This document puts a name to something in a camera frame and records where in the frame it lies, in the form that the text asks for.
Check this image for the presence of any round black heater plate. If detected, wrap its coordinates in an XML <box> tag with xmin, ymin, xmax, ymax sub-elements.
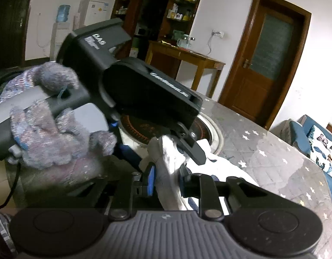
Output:
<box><xmin>119</xmin><ymin>112</ymin><xmax>213</xmax><ymax>147</ymax></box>

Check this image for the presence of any dark wooden door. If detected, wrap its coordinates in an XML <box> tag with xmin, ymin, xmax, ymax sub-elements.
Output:
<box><xmin>0</xmin><ymin>0</ymin><xmax>38</xmax><ymax>69</ymax></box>

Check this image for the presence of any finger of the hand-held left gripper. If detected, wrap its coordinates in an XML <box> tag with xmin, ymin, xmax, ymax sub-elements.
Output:
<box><xmin>177</xmin><ymin>123</ymin><xmax>209</xmax><ymax>166</ymax></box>

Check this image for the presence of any wooden side table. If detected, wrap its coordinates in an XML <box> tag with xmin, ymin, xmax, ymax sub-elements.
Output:
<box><xmin>146</xmin><ymin>40</ymin><xmax>226</xmax><ymax>98</ymax></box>

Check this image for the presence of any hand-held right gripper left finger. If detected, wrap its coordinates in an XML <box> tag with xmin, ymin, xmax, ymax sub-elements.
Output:
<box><xmin>67</xmin><ymin>164</ymin><xmax>156</xmax><ymax>221</ymax></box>

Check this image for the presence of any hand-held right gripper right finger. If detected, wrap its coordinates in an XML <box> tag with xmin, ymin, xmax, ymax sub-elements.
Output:
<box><xmin>179</xmin><ymin>166</ymin><xmax>286</xmax><ymax>221</ymax></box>

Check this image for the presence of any white black polka dot garment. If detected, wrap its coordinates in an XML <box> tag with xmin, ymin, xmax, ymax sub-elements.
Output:
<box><xmin>112</xmin><ymin>133</ymin><xmax>254</xmax><ymax>212</ymax></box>

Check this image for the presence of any brown wooden door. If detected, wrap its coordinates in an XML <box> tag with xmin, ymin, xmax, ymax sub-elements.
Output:
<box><xmin>218</xmin><ymin>0</ymin><xmax>312</xmax><ymax>130</ymax></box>

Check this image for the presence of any butterfly print pillow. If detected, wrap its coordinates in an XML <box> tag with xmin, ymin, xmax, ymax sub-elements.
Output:
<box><xmin>308</xmin><ymin>125</ymin><xmax>332</xmax><ymax>180</ymax></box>

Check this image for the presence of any white refrigerator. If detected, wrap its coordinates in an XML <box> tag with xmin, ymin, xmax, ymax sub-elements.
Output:
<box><xmin>74</xmin><ymin>0</ymin><xmax>110</xmax><ymax>31</ymax></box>

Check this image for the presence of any black cable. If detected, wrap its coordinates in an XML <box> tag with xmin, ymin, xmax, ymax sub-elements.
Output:
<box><xmin>0</xmin><ymin>163</ymin><xmax>21</xmax><ymax>209</ymax></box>

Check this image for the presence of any person's left hand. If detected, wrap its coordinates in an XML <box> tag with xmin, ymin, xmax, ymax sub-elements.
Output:
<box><xmin>0</xmin><ymin>61</ymin><xmax>118</xmax><ymax>195</ymax></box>

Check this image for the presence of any checked cloth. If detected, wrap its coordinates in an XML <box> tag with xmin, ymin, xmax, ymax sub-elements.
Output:
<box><xmin>0</xmin><ymin>210</ymin><xmax>16</xmax><ymax>259</ymax></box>

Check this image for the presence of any grey star quilted table cover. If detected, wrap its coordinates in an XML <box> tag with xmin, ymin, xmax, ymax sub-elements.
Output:
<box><xmin>161</xmin><ymin>97</ymin><xmax>332</xmax><ymax>259</ymax></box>

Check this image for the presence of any dark wooden shelf cabinet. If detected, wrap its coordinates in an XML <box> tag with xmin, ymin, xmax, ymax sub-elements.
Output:
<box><xmin>111</xmin><ymin>0</ymin><xmax>207</xmax><ymax>60</ymax></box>

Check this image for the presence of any white water dispenser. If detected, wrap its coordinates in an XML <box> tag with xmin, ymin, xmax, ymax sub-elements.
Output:
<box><xmin>50</xmin><ymin>5</ymin><xmax>73</xmax><ymax>60</ymax></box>

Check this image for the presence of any blue sofa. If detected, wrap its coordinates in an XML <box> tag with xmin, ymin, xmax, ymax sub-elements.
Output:
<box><xmin>279</xmin><ymin>115</ymin><xmax>332</xmax><ymax>195</ymax></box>

